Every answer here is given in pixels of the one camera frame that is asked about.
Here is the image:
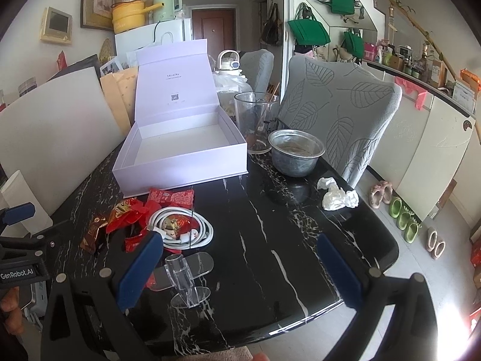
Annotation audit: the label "brown entrance door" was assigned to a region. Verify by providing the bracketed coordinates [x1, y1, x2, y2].
[191, 8, 236, 57]

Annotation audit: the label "person left hand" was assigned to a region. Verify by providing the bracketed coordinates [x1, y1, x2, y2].
[1, 287, 24, 336]

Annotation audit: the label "clear acrylic stand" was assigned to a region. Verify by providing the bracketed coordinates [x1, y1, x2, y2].
[147, 252, 214, 309]

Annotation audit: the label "yellow pot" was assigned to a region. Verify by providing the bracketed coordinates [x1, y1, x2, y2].
[112, 0, 165, 34]

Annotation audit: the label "white cabinet counter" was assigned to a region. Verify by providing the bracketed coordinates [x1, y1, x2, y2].
[366, 59, 476, 223]

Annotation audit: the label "lilac gift box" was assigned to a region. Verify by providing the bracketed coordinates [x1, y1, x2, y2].
[112, 39, 248, 198]

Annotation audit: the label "white fridge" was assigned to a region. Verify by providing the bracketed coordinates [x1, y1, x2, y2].
[115, 18, 192, 65]

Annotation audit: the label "green tote bag left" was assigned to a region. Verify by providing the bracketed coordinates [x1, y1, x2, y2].
[288, 2, 331, 47]

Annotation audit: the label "grey chair far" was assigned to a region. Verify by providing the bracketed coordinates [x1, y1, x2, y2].
[240, 49, 275, 92]

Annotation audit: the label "dark hanging handbag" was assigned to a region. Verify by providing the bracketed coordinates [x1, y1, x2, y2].
[260, 2, 282, 47]

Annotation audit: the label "white cable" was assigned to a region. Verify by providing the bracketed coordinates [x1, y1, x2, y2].
[147, 205, 215, 255]

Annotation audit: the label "green slippers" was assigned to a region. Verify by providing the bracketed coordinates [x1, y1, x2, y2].
[389, 197, 419, 244]

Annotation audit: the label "clear glass measuring jug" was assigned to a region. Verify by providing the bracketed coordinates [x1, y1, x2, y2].
[234, 91, 280, 155]

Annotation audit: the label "pink slippers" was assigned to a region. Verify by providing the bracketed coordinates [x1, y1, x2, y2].
[369, 181, 393, 209]

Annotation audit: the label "red cartoon snack bag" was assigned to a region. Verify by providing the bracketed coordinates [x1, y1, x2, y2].
[106, 198, 149, 235]
[161, 214, 199, 239]

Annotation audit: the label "grey leaf chair near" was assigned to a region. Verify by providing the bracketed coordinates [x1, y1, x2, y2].
[279, 55, 402, 187]

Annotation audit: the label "wall intercom panel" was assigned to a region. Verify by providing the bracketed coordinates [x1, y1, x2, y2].
[40, 7, 72, 45]

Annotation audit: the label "red text snack packet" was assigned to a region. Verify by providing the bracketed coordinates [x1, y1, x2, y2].
[148, 188, 195, 209]

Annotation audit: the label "crumpled white tissue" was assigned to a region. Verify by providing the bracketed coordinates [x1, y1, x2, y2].
[316, 178, 360, 211]

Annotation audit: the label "brown paper envelope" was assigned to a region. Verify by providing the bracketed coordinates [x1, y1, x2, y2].
[100, 67, 138, 137]

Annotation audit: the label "brown chocolate packet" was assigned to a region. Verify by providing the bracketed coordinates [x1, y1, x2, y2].
[80, 216, 108, 255]

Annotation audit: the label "metal bowl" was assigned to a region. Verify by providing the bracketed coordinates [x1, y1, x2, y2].
[268, 129, 325, 178]

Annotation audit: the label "white plastic bag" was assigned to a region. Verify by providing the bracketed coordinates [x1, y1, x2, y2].
[213, 69, 252, 93]

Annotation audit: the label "beige slippers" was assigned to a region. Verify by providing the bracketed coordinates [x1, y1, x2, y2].
[426, 227, 446, 260]

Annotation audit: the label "green electric kettle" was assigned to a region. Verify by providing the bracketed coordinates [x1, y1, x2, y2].
[153, 0, 182, 22]

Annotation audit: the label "white baby bottle device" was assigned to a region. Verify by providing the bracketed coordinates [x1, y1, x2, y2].
[217, 50, 241, 71]

